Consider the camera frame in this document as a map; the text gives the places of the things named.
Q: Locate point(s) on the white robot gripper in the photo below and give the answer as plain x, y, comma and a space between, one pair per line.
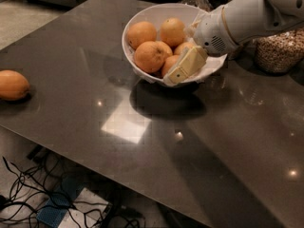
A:
211, 32

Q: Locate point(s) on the white paper liner in bowl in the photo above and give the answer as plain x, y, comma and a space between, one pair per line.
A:
212, 65

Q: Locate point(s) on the orange in bowl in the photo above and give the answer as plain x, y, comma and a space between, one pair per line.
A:
141, 32
172, 31
178, 50
169, 62

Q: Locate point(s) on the large orange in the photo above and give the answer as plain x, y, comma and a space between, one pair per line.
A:
149, 57

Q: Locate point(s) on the orange front in bowl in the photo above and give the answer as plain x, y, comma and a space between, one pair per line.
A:
169, 62

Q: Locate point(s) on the orange back right in bowl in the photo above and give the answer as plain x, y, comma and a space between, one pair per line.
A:
172, 31

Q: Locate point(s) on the glass jar of nuts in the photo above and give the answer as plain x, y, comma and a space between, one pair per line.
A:
243, 19

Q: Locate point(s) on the orange fruit on table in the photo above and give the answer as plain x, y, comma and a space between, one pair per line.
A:
13, 85

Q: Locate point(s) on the blue box on floor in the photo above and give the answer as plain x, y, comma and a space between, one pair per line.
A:
59, 202

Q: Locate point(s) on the white bowl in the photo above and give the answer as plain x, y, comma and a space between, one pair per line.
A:
148, 13

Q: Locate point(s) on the glass jar of grains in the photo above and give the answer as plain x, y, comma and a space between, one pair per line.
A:
280, 53

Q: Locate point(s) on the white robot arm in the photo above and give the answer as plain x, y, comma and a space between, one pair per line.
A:
278, 16

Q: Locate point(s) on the orange back left in bowl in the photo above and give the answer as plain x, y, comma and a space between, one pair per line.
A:
141, 32

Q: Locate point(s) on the orange middle of bowl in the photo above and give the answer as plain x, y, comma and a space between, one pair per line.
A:
167, 49

